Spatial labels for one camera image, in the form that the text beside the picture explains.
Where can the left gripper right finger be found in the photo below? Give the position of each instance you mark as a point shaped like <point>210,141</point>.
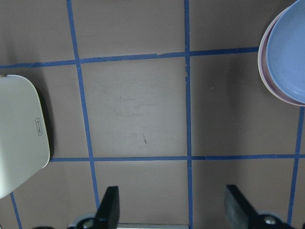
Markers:
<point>239,213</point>

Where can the pink plate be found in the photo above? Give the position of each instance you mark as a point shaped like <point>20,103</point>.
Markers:
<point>263,69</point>

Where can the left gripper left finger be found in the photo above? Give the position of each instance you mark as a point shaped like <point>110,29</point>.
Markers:
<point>107,214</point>

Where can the blue plate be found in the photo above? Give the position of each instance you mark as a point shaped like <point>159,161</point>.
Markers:
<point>285,52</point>

